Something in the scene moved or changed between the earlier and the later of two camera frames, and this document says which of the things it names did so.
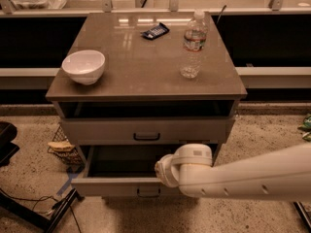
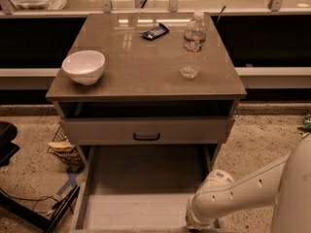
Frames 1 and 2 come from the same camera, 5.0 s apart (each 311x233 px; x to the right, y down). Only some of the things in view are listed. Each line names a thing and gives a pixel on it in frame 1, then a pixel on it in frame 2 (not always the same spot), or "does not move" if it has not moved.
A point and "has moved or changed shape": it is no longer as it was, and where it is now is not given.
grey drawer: (124, 171) has moved or changed shape
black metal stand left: (22, 211) does not move
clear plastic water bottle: (194, 44) does not move
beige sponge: (61, 146) does not move
